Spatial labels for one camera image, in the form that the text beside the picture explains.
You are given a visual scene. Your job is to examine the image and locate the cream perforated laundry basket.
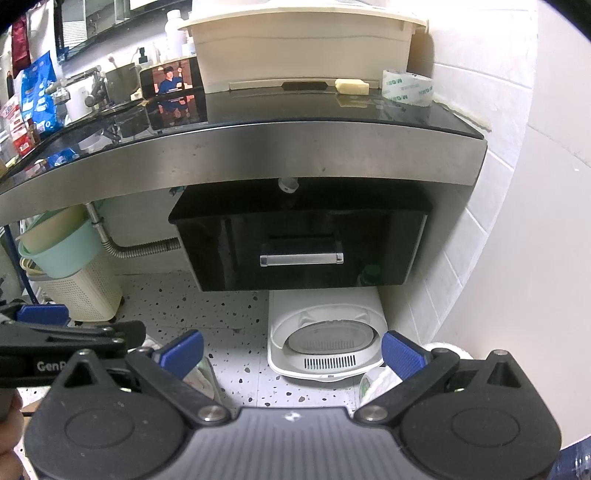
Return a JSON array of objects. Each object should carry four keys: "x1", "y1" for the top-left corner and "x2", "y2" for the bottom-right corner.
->
[{"x1": 28, "y1": 251, "x2": 124, "y2": 324}]

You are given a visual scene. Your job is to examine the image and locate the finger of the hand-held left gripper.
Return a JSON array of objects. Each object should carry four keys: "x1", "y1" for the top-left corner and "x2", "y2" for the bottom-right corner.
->
[
  {"x1": 0, "y1": 320, "x2": 147, "y2": 358},
  {"x1": 0, "y1": 302, "x2": 71, "y2": 328}
]

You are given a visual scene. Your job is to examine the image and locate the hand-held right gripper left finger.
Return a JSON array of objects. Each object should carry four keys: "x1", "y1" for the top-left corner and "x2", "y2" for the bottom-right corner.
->
[{"x1": 55, "y1": 330, "x2": 232, "y2": 425}]

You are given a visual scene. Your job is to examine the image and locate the white floor appliance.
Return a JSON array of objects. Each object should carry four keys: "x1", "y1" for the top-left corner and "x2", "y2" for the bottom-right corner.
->
[{"x1": 267, "y1": 288, "x2": 391, "y2": 381}]

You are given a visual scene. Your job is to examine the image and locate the steel pot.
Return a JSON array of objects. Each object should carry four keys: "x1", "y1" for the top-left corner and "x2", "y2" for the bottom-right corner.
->
[{"x1": 105, "y1": 64, "x2": 141, "y2": 104}]

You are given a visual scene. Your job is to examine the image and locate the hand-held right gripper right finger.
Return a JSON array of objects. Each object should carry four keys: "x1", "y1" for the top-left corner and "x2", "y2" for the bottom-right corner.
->
[{"x1": 353, "y1": 330, "x2": 525, "y2": 423}]

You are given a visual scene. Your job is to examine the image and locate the metal faucet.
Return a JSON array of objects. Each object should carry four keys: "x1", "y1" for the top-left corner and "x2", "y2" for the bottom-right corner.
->
[{"x1": 46, "y1": 66, "x2": 109, "y2": 109}]

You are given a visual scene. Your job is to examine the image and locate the green plastic bucket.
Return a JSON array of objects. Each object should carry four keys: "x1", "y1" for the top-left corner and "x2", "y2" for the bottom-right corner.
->
[{"x1": 18, "y1": 217, "x2": 106, "y2": 280}]

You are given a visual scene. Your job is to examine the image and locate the white plastic bottle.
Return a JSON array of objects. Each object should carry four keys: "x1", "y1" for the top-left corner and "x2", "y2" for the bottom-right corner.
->
[{"x1": 165, "y1": 10, "x2": 190, "y2": 63}]

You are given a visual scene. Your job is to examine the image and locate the cream plastic basin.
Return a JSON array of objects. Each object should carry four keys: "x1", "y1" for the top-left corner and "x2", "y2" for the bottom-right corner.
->
[{"x1": 178, "y1": 0, "x2": 428, "y2": 93}]

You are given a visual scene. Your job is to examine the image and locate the white plastic bag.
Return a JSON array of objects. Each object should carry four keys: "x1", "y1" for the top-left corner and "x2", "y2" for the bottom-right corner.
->
[{"x1": 359, "y1": 367, "x2": 404, "y2": 409}]

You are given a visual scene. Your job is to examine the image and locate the wall mirror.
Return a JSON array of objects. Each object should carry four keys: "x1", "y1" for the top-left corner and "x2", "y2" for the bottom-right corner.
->
[{"x1": 54, "y1": 0, "x2": 197, "y2": 63}]

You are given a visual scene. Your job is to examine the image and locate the corrugated metal hose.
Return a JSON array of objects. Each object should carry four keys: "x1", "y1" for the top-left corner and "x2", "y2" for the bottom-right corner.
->
[{"x1": 85, "y1": 202, "x2": 183, "y2": 260}]

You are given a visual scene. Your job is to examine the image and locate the smartphone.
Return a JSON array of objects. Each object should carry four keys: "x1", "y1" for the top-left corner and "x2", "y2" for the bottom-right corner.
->
[{"x1": 140, "y1": 58, "x2": 204, "y2": 100}]

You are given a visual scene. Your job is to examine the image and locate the black glossy desktop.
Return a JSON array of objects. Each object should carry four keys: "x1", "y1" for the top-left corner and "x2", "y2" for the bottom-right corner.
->
[{"x1": 0, "y1": 88, "x2": 489, "y2": 227}]

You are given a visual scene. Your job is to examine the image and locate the red packets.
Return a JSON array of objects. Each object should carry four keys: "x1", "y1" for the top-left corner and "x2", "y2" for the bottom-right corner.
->
[{"x1": 0, "y1": 102, "x2": 38, "y2": 158}]

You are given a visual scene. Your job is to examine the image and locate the clear tape roll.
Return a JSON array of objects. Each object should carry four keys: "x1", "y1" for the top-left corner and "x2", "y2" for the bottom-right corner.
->
[{"x1": 381, "y1": 68, "x2": 435, "y2": 106}]

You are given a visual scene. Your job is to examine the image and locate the black glossy drawer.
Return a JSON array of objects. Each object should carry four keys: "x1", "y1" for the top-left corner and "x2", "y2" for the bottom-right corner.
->
[{"x1": 168, "y1": 182, "x2": 433, "y2": 292}]

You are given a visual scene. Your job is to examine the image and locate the dark red hanging cloth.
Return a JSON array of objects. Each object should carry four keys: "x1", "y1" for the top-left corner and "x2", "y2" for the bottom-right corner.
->
[{"x1": 10, "y1": 16, "x2": 31, "y2": 77}]

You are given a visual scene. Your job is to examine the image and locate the person's left hand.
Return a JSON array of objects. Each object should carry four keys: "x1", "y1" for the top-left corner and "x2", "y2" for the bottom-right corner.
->
[{"x1": 0, "y1": 390, "x2": 26, "y2": 480}]

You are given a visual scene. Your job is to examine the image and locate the yellow soap bar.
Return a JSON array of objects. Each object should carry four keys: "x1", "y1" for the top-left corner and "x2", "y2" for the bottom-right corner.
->
[{"x1": 335, "y1": 78, "x2": 370, "y2": 95}]

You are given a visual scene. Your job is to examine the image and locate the blue snack packet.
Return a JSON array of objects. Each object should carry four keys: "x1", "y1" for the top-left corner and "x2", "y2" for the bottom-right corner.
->
[{"x1": 21, "y1": 51, "x2": 63, "y2": 137}]

